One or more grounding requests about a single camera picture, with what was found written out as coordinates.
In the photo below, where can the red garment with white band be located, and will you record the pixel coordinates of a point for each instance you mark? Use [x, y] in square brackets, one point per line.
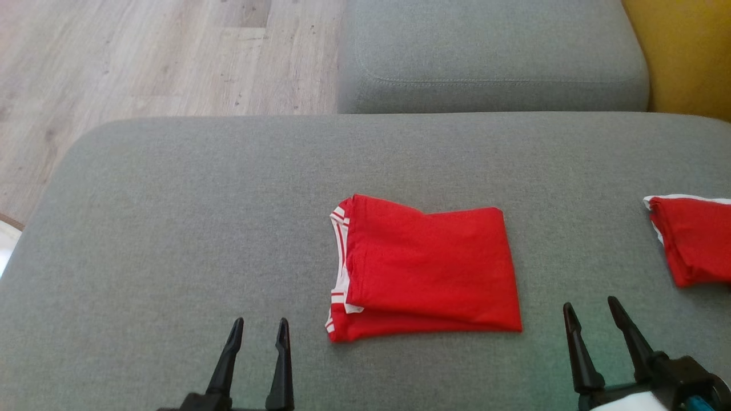
[697, 240]

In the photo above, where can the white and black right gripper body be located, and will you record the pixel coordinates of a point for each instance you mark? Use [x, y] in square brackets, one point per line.
[622, 402]

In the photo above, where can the small grey sofa cushion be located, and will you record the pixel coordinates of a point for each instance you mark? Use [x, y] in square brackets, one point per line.
[485, 45]

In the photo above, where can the large grey sofa seat cushion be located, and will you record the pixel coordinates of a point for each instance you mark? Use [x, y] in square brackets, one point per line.
[171, 228]

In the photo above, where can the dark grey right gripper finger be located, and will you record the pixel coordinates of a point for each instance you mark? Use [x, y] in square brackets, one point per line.
[582, 354]
[634, 337]

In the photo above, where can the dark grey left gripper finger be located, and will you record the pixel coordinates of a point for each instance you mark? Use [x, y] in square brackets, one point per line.
[227, 359]
[281, 371]

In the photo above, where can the yellow cushion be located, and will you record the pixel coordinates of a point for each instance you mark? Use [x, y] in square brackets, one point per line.
[691, 51]

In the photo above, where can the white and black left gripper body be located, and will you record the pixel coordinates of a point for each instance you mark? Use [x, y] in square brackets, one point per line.
[217, 404]

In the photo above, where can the red jersey with white sleeves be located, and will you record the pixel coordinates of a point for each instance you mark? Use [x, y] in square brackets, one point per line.
[428, 268]

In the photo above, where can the blue right camera connector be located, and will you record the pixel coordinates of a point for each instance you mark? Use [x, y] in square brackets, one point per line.
[699, 404]

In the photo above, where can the white object with brown rim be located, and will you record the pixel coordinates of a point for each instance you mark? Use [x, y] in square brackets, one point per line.
[7, 245]

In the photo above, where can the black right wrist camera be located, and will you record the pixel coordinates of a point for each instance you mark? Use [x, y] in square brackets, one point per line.
[694, 379]

